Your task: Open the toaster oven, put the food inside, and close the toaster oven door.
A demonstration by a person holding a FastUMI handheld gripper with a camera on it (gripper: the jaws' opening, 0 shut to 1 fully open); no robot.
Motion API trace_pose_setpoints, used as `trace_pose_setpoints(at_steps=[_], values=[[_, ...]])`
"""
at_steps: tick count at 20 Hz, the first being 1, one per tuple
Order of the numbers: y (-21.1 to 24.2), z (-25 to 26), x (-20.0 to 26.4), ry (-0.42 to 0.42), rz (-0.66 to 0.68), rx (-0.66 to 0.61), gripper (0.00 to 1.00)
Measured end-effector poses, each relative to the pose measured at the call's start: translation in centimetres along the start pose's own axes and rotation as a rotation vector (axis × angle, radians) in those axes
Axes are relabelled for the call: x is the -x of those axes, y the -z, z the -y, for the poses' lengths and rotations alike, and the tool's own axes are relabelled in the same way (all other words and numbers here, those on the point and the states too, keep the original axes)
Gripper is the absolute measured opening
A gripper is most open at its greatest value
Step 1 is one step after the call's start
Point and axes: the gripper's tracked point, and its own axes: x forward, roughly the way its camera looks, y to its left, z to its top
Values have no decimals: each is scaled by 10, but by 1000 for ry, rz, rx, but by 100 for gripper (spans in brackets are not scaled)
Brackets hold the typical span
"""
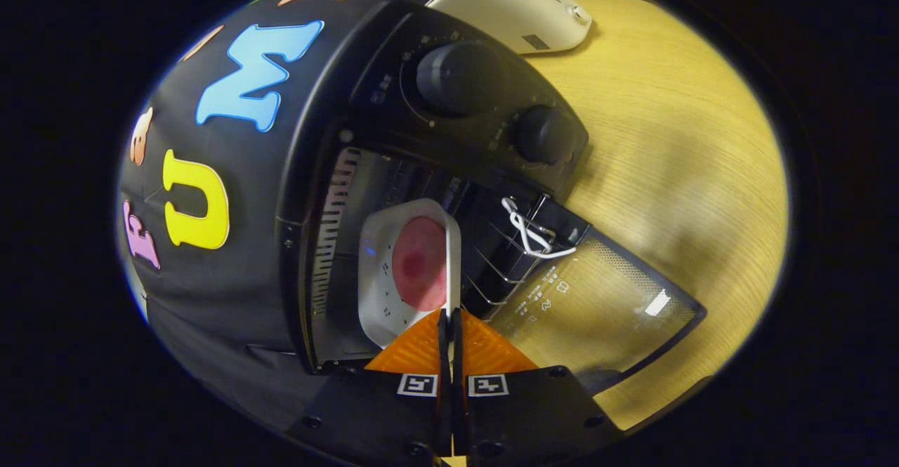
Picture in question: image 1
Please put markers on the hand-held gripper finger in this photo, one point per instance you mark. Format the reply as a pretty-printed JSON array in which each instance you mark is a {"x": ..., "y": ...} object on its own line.
[
  {"x": 458, "y": 354},
  {"x": 444, "y": 354}
]

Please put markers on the white foam tray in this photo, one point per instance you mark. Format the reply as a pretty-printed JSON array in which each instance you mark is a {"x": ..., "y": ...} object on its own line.
[{"x": 376, "y": 291}]

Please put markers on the pink round meat slice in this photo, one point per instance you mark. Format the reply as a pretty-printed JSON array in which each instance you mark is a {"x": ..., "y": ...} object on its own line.
[{"x": 418, "y": 263}]

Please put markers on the black toaster oven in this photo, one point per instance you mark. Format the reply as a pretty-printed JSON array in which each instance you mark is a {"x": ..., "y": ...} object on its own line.
[{"x": 379, "y": 67}]

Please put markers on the white toaster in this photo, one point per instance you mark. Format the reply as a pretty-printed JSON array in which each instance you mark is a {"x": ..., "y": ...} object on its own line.
[{"x": 506, "y": 10}]

